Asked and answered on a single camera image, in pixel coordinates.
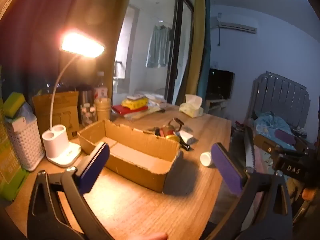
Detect green box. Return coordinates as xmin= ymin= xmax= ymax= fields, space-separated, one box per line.
xmin=0 ymin=67 xmax=29 ymax=202

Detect yellow curtain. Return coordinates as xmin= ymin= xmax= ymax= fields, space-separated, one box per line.
xmin=82 ymin=0 xmax=137 ymax=98
xmin=185 ymin=0 xmax=207 ymax=105

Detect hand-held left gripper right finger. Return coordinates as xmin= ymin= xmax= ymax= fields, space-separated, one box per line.
xmin=200 ymin=142 xmax=294 ymax=240

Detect black television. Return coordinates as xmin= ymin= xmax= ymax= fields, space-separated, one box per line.
xmin=209 ymin=68 xmax=235 ymax=99

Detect blue plastic bag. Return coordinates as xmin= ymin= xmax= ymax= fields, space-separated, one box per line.
xmin=15 ymin=100 xmax=35 ymax=123

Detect red book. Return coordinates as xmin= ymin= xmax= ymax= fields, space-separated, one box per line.
xmin=112 ymin=104 xmax=148 ymax=115

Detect white air conditioner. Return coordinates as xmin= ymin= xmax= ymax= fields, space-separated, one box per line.
xmin=209 ymin=15 xmax=258 ymax=34

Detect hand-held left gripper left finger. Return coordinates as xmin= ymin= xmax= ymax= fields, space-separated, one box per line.
xmin=27 ymin=141 xmax=110 ymax=240

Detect yellow green sponge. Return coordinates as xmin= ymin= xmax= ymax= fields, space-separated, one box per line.
xmin=3 ymin=92 xmax=25 ymax=118

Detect person's right hand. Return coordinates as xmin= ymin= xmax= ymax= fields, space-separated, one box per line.
xmin=301 ymin=187 xmax=317 ymax=202

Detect yellow snack packet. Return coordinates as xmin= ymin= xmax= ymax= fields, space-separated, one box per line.
xmin=121 ymin=97 xmax=148 ymax=108

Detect white desk lamp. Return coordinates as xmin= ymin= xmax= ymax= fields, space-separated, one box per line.
xmin=41 ymin=31 xmax=105 ymax=167

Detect white paper packets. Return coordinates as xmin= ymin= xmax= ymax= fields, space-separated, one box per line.
xmin=147 ymin=94 xmax=167 ymax=113

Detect black strap with clip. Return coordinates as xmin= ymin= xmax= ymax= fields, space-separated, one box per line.
xmin=167 ymin=117 xmax=185 ymax=132

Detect blue bedding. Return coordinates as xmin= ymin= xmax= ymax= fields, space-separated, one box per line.
xmin=254 ymin=111 xmax=300 ymax=153

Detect grey bed headboard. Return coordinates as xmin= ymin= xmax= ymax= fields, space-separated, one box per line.
xmin=246 ymin=71 xmax=310 ymax=130

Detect pale yellow tissue pack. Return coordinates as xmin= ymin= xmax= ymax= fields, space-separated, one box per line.
xmin=179 ymin=94 xmax=204 ymax=118

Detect white pill bottle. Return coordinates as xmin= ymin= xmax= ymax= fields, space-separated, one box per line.
xmin=200 ymin=151 xmax=213 ymax=167

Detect long serrated metal strip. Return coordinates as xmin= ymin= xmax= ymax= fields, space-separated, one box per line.
xmin=244 ymin=126 xmax=255 ymax=173

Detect white rectangular box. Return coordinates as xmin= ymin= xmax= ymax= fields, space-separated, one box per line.
xmin=179 ymin=129 xmax=195 ymax=143

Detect light blue hanging garment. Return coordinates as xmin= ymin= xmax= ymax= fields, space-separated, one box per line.
xmin=145 ymin=25 xmax=173 ymax=68

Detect brown cardboard box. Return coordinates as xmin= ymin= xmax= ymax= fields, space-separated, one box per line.
xmin=77 ymin=119 xmax=184 ymax=193

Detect stack of brown paper cups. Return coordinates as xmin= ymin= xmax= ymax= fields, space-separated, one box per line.
xmin=94 ymin=98 xmax=112 ymax=122

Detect floral glass jar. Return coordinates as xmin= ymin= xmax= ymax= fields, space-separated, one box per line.
xmin=80 ymin=104 xmax=97 ymax=127

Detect purple pillow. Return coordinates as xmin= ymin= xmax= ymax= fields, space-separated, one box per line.
xmin=274 ymin=129 xmax=297 ymax=145

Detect red can with gold lid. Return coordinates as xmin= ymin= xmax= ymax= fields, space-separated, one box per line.
xmin=160 ymin=126 xmax=180 ymax=143

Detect black sliding door frame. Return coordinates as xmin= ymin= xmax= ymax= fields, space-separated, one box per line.
xmin=165 ymin=0 xmax=194 ymax=104

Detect brown cardboard lamp packaging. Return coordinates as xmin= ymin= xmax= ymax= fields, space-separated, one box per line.
xmin=32 ymin=91 xmax=80 ymax=139

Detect white perforated plastic basket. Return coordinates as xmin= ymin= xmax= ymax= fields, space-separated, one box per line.
xmin=6 ymin=116 xmax=46 ymax=172

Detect teal curtain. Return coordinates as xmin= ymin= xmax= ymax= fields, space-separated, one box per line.
xmin=197 ymin=0 xmax=212 ymax=104

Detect clear plastic water bottle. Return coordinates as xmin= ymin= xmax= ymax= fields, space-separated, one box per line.
xmin=94 ymin=71 xmax=108 ymax=100

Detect person's left hand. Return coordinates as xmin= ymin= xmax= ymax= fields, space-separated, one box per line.
xmin=139 ymin=232 xmax=168 ymax=240

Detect white television stand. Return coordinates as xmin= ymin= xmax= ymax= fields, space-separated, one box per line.
xmin=205 ymin=97 xmax=227 ymax=115

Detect steel kettle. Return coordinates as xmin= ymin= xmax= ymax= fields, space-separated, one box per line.
xmin=76 ymin=86 xmax=95 ymax=110

